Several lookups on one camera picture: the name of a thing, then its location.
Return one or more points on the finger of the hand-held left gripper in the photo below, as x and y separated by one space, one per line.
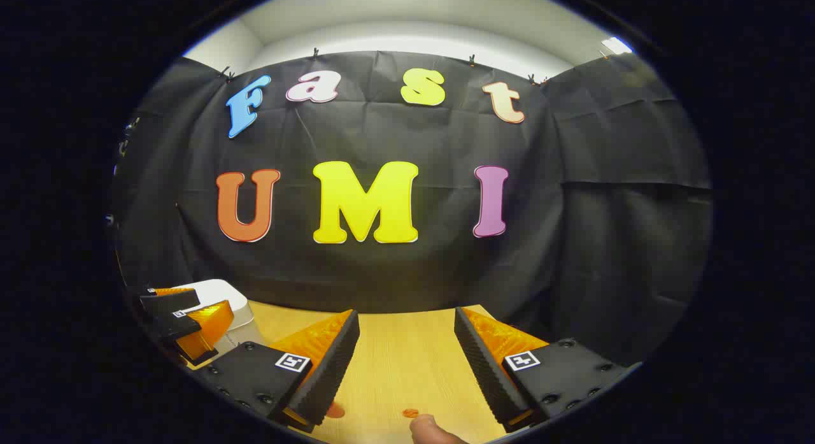
213 326
169 302

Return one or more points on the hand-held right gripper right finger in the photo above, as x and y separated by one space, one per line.
487 374

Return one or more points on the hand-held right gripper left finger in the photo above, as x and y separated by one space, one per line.
331 374

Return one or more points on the white desktop garbage bin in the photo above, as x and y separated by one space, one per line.
219 291

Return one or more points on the red pop can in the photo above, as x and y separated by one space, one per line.
334 410

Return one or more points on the wooden desktop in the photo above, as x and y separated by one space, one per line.
401 361

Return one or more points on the black backdrop cloth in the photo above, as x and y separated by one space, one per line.
414 272

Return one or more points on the ceiling light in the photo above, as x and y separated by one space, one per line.
616 44

